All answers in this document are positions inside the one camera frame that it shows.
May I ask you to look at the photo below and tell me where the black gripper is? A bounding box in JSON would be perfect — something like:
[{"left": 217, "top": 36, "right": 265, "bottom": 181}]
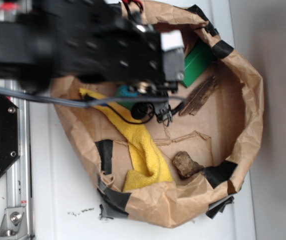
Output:
[{"left": 55, "top": 2, "right": 185, "bottom": 84}]

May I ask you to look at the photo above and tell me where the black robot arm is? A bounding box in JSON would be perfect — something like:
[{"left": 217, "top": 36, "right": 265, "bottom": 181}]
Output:
[{"left": 0, "top": 0, "right": 184, "bottom": 92}]

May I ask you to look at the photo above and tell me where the green block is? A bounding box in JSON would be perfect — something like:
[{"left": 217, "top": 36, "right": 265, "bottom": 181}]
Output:
[{"left": 181, "top": 39, "right": 216, "bottom": 88}]

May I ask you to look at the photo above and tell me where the dark wood piece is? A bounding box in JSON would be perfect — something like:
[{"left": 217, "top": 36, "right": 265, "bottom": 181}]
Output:
[{"left": 179, "top": 75, "right": 218, "bottom": 116}]

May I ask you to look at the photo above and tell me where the green ball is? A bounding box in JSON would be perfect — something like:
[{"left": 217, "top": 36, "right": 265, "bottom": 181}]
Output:
[{"left": 115, "top": 85, "right": 140, "bottom": 110}]

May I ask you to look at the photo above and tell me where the brown rock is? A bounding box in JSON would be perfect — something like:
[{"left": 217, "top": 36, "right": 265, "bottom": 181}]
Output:
[{"left": 172, "top": 151, "right": 204, "bottom": 179}]

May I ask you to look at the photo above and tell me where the yellow cloth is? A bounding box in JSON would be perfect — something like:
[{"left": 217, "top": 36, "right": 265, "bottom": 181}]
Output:
[{"left": 70, "top": 102, "right": 175, "bottom": 192}]

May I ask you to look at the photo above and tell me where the brown paper bag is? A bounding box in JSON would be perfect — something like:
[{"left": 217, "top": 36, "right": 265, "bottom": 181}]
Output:
[{"left": 55, "top": 0, "right": 264, "bottom": 228}]

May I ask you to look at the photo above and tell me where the thin black cable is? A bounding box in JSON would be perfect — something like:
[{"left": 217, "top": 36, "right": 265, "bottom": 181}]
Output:
[{"left": 106, "top": 102, "right": 156, "bottom": 125}]

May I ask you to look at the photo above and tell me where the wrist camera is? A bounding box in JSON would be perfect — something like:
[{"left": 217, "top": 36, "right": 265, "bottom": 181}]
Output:
[{"left": 130, "top": 89, "right": 186, "bottom": 126}]

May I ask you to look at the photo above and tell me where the grey braided cable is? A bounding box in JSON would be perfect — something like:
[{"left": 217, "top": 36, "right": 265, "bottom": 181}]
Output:
[{"left": 0, "top": 81, "right": 186, "bottom": 109}]

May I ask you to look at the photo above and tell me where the aluminium rail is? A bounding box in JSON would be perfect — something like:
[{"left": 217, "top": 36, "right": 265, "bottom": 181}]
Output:
[{"left": 0, "top": 74, "right": 35, "bottom": 240}]

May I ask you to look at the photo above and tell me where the metal corner bracket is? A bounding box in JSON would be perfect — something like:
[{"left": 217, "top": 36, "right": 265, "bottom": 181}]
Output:
[{"left": 0, "top": 206, "right": 29, "bottom": 240}]

